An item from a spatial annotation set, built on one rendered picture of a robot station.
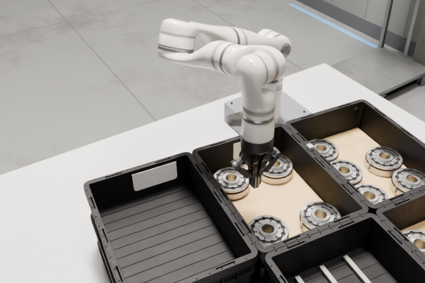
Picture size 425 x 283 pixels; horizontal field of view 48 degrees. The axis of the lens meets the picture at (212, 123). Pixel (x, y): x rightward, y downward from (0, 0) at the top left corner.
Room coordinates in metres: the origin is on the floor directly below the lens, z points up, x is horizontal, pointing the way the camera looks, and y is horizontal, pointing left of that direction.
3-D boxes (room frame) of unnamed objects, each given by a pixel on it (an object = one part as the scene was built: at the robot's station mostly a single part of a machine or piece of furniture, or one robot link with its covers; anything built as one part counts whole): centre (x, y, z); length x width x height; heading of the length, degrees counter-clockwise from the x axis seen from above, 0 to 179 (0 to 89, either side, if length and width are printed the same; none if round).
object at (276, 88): (1.40, -0.19, 0.87); 0.09 x 0.09 x 0.17; 32
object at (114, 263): (0.80, 0.12, 0.92); 0.40 x 0.30 x 0.02; 24
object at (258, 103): (0.87, -0.09, 1.24); 0.09 x 0.07 x 0.15; 128
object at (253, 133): (0.89, -0.09, 1.14); 0.11 x 0.09 x 0.06; 24
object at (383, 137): (1.04, -0.43, 0.87); 0.40 x 0.30 x 0.11; 24
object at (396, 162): (1.08, -0.50, 0.86); 0.10 x 0.10 x 0.01
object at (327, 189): (0.92, -0.15, 0.87); 0.40 x 0.30 x 0.11; 24
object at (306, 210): (0.85, -0.27, 0.86); 0.10 x 0.10 x 0.01
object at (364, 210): (0.92, -0.15, 0.92); 0.40 x 0.30 x 0.02; 24
